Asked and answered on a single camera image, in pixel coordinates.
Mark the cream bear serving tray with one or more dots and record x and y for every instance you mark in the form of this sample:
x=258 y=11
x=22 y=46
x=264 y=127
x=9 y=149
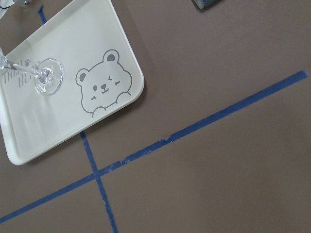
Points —
x=101 y=76

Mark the clear wine glass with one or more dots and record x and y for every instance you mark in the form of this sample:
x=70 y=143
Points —
x=48 y=75

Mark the grey folded cloth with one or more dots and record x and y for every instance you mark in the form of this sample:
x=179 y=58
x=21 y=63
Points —
x=205 y=4

